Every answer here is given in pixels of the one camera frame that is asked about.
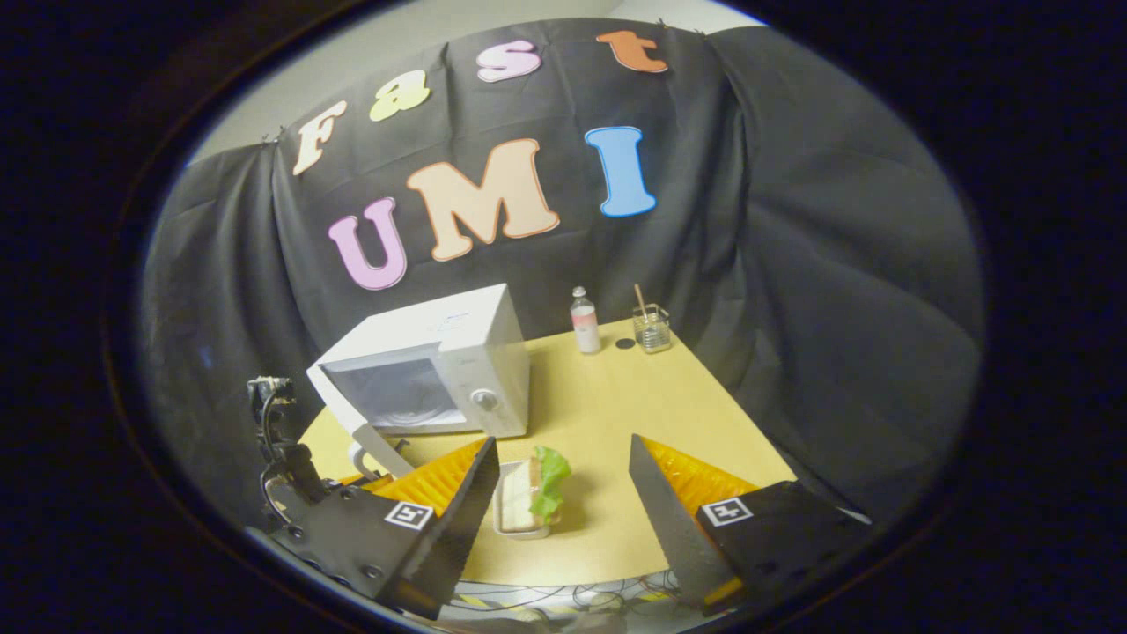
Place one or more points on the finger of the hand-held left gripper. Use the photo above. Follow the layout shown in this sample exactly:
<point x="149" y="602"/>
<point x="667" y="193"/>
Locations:
<point x="365" y="482"/>

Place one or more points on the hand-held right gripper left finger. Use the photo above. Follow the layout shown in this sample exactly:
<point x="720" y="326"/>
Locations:
<point x="449" y="519"/>

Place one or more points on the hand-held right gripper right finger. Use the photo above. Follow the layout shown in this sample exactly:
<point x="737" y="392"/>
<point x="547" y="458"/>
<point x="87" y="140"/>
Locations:
<point x="673" y="519"/>

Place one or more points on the sandwich with lettuce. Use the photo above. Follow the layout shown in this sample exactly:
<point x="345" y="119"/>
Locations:
<point x="528" y="493"/>

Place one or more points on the white microwave oven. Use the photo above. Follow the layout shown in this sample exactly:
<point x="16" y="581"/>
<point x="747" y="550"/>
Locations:
<point x="440" y="339"/>

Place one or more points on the glass holder with stick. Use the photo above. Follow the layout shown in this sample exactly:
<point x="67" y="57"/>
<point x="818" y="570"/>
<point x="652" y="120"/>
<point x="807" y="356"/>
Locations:
<point x="652" y="335"/>

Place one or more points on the small clear bottle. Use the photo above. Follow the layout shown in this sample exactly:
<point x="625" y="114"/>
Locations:
<point x="585" y="330"/>

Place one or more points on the black backdrop cloth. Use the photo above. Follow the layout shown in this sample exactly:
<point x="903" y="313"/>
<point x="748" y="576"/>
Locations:
<point x="836" y="264"/>

